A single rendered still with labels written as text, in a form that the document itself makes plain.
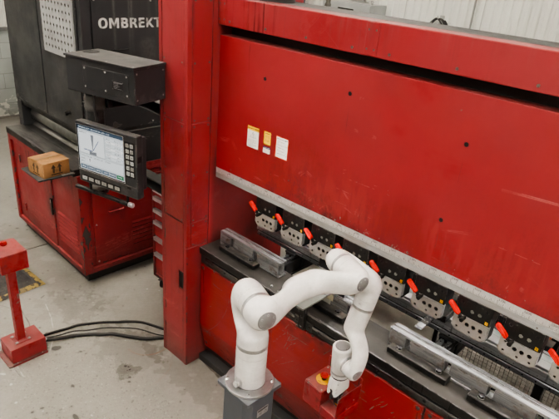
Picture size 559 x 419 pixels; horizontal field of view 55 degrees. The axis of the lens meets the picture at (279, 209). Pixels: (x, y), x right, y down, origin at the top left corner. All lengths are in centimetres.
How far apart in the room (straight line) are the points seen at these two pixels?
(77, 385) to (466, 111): 277
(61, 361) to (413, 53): 289
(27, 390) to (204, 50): 229
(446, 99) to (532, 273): 72
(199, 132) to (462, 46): 150
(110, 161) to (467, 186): 187
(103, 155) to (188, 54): 74
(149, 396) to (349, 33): 242
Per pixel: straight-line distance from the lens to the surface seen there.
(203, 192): 313
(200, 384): 362
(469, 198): 218
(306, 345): 288
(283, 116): 266
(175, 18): 289
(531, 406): 247
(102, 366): 381
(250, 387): 213
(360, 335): 226
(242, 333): 200
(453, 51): 211
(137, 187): 298
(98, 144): 310
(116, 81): 292
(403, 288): 249
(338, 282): 199
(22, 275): 481
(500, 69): 204
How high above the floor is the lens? 250
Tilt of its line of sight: 25 degrees down
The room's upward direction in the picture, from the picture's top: 5 degrees clockwise
